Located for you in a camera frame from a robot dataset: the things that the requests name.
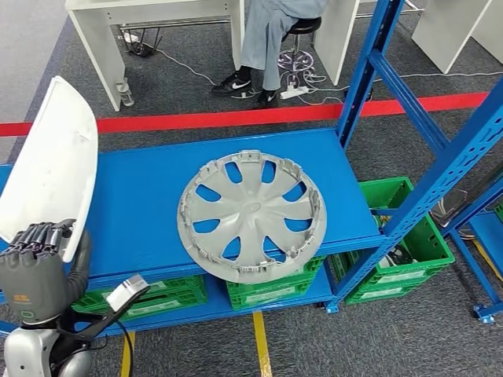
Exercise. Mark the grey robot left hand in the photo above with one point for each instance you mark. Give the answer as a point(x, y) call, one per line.
point(35, 286)

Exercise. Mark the white curved plastic panel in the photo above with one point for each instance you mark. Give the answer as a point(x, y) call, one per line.
point(50, 166)

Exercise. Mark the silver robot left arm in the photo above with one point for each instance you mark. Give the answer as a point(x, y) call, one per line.
point(27, 354)

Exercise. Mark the blue metal shelf rack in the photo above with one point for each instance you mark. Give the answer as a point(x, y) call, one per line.
point(487, 234)
point(137, 208)

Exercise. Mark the green plastic crate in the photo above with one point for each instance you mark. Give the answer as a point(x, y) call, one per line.
point(243, 301)
point(365, 295)
point(177, 287)
point(428, 244)
point(184, 308)
point(310, 268)
point(499, 212)

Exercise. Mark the clear water bottle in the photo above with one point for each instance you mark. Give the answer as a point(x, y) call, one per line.
point(125, 94)

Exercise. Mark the red barrier belt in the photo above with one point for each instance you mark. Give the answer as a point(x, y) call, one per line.
point(196, 120)

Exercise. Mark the grey plastic wheel cover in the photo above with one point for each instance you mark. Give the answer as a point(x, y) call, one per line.
point(251, 208)

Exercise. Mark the yellow floor tape square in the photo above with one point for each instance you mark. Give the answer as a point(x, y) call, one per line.
point(261, 343)
point(487, 263)

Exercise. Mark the white power strip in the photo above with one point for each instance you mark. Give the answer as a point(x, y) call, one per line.
point(292, 92)

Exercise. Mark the person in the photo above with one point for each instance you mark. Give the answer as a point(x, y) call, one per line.
point(267, 31)

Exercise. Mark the black round stool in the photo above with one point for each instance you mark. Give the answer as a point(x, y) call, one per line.
point(307, 25)

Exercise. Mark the chrome barrier stanchion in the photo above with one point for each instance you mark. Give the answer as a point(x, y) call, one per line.
point(448, 208)

